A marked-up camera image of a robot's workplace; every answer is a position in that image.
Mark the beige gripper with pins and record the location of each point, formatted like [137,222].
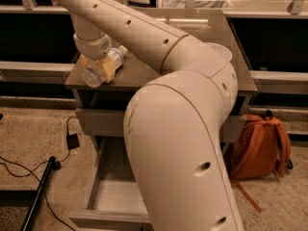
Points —
[93,49]

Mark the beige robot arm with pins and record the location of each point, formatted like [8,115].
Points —
[171,125]

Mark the grey drawer cabinet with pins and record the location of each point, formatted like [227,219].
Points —
[207,25]

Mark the open lower grey drawer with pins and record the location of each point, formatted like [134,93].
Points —
[113,201]

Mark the black power adapter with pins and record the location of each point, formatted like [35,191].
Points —
[72,141]

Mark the black pole on floor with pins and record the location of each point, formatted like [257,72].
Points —
[42,183]

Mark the white bowl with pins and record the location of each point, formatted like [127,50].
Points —
[224,51]

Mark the orange backpack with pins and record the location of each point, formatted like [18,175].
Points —
[263,147]

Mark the metal railing frame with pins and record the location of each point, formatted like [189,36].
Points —
[224,0]

